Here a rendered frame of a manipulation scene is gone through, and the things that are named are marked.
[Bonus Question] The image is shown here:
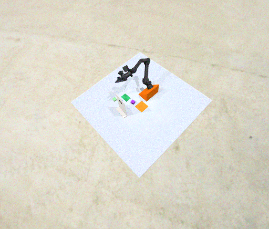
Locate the orange square mat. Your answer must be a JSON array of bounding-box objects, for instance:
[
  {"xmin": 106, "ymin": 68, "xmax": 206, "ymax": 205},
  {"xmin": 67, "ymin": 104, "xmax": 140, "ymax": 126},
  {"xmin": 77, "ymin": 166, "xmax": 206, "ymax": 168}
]
[{"xmin": 135, "ymin": 101, "xmax": 148, "ymax": 112}]

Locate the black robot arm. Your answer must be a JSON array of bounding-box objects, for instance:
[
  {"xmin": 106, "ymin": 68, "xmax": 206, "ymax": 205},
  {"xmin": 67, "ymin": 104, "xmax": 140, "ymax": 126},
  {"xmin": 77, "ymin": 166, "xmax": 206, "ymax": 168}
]
[{"xmin": 118, "ymin": 58, "xmax": 153, "ymax": 89}]

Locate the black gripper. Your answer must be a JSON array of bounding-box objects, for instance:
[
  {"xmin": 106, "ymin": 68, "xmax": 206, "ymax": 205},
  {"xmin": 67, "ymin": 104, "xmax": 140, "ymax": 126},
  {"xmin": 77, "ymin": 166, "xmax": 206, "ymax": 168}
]
[{"xmin": 115, "ymin": 73, "xmax": 128, "ymax": 83}]

